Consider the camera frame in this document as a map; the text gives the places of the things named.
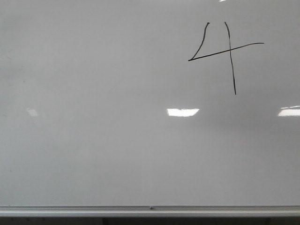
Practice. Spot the white whiteboard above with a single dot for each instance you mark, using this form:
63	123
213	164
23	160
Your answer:
150	102

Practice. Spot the aluminium whiteboard tray rail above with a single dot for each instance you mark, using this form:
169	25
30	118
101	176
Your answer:
145	212

